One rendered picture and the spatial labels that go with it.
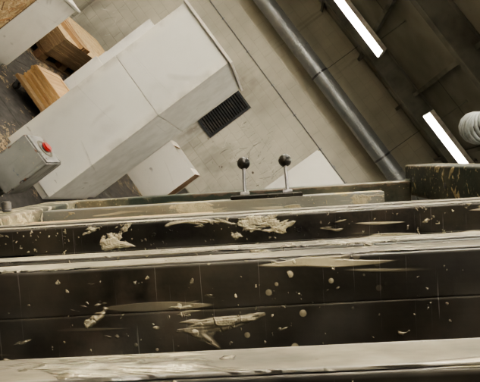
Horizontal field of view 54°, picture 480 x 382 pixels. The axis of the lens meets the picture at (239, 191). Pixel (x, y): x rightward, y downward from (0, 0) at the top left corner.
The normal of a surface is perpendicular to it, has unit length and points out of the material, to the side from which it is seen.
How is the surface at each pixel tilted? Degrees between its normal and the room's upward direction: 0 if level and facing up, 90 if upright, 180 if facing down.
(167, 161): 90
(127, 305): 90
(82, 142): 90
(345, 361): 58
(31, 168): 90
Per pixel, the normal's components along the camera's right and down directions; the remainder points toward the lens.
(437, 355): -0.07, -1.00
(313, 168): -0.09, -0.01
